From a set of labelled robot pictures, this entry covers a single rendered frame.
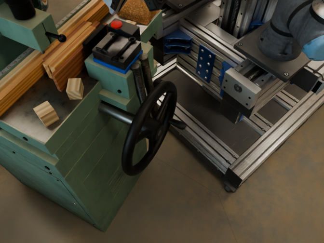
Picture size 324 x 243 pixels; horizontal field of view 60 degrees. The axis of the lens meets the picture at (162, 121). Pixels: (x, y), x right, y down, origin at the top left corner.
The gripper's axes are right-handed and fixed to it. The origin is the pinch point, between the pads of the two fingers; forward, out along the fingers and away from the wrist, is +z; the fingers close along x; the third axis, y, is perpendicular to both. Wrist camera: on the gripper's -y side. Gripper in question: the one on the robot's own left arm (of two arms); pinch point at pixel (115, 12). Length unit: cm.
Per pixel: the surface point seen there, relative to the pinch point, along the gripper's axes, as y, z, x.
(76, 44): 3.8, 12.4, 7.1
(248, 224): -106, 61, -4
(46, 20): 11.1, 5.9, 11.1
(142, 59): -12.3, 3.2, 3.3
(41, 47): 8.7, 10.1, 15.5
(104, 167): -27, 48, 20
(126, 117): -19.1, 16.1, 13.5
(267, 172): -106, 61, -36
